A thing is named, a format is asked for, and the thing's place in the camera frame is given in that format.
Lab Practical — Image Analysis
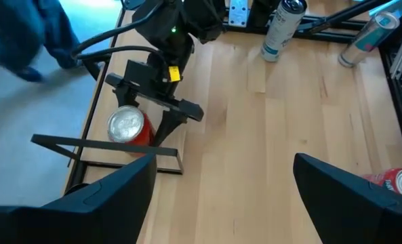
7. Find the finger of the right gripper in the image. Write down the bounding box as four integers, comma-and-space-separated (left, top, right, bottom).
152, 108, 189, 148
113, 83, 140, 108

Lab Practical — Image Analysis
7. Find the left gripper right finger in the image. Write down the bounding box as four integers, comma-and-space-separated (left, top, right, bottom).
293, 152, 402, 244

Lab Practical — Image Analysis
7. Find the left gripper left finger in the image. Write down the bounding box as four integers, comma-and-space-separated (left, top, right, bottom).
0, 153, 158, 244

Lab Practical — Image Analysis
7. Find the red beverage can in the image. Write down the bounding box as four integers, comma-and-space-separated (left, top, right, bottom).
106, 104, 157, 157
361, 167, 402, 201

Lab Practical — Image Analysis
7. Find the slim silver blue can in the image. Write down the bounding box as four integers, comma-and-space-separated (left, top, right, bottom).
338, 11, 401, 68

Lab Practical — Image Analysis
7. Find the person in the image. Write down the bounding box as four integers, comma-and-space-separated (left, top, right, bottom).
0, 0, 85, 83

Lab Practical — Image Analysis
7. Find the black cable yellow tag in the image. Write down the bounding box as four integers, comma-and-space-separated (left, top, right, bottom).
77, 45, 182, 83

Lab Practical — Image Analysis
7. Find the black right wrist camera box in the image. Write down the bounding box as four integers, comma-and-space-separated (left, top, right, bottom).
123, 59, 161, 89

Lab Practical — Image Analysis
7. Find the wooden shelf black frame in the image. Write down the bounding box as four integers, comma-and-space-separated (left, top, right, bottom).
30, 8, 222, 176

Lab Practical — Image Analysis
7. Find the thick black cable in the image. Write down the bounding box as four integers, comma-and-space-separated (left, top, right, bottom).
71, 1, 164, 59

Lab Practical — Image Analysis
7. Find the silver metal bracket plate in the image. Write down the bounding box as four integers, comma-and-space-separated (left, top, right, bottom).
227, 0, 251, 28

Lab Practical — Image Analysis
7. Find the black aluminium rig frame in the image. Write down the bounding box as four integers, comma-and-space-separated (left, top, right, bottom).
63, 0, 402, 204

